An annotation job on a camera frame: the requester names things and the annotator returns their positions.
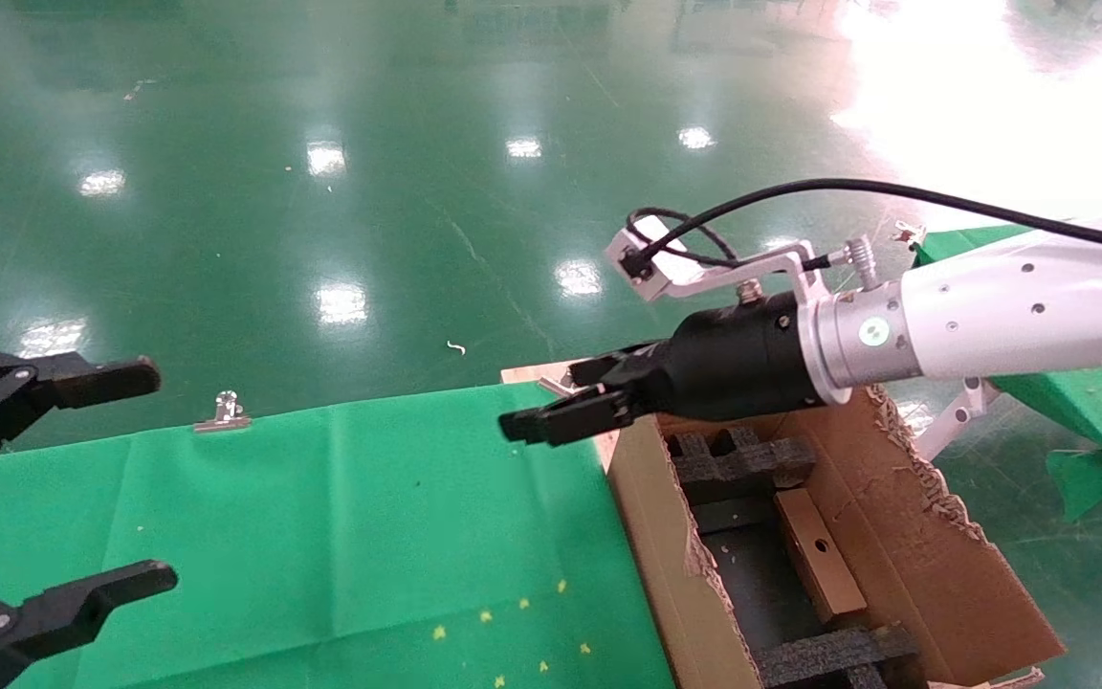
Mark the large green table cloth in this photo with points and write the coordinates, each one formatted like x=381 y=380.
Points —
x=321 y=526

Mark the black foam carton liner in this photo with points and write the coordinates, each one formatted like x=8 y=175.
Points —
x=752 y=584

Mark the small long cardboard box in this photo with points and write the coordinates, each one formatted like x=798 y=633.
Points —
x=819 y=555

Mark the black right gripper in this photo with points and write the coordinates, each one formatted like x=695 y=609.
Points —
x=742 y=364

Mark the large open cardboard carton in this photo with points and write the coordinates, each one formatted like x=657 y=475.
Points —
x=953 y=574

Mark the silver camera mount bracket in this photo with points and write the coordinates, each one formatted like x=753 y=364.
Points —
x=761 y=264

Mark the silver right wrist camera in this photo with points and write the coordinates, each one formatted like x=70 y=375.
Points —
x=675 y=277

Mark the green cloth of side table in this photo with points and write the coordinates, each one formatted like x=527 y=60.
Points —
x=1087 y=402

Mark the silver binder clip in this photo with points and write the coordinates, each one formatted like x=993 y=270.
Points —
x=223 y=413
x=556 y=386
x=908 y=233

